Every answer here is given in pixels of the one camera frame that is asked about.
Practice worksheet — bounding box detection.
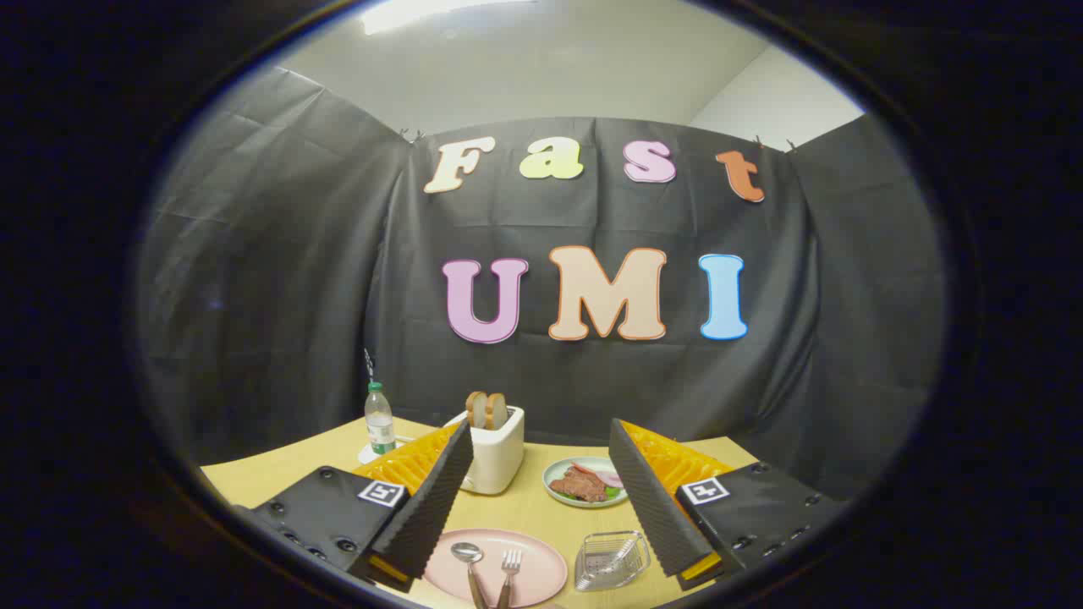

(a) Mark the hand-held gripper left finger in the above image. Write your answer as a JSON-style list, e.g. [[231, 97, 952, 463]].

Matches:
[[233, 420, 476, 594]]

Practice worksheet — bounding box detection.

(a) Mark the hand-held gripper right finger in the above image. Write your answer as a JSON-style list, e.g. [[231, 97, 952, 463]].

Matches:
[[607, 418, 849, 591]]

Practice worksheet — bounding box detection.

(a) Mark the metal spoon with wooden handle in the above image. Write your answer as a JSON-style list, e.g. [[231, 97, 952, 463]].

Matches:
[[451, 542, 490, 609]]

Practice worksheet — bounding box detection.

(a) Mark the metal fork with wooden handle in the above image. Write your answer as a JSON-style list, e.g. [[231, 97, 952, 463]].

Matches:
[[496, 550, 523, 609]]

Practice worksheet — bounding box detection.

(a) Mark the sliced cooked meat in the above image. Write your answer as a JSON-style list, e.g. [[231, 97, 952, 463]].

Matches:
[[550, 464, 612, 503]]

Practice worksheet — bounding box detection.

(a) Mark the white square coaster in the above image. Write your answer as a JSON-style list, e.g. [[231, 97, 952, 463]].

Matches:
[[358, 436, 415, 465]]

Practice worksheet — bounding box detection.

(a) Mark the cream white toaster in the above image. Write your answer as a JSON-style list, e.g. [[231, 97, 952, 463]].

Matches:
[[446, 406, 525, 496]]

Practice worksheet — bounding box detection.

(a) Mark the pale green plate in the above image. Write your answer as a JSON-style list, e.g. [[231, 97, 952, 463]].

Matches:
[[542, 457, 629, 508]]

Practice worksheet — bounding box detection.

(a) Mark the clear plastic water bottle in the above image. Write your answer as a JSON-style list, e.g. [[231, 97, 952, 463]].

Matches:
[[365, 381, 397, 456]]

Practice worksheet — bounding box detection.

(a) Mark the pink round plate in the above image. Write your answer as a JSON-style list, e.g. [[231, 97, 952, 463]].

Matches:
[[423, 529, 569, 608]]

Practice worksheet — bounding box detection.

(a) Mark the metal wire cutlery basket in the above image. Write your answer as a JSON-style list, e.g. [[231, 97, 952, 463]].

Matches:
[[574, 530, 651, 592]]

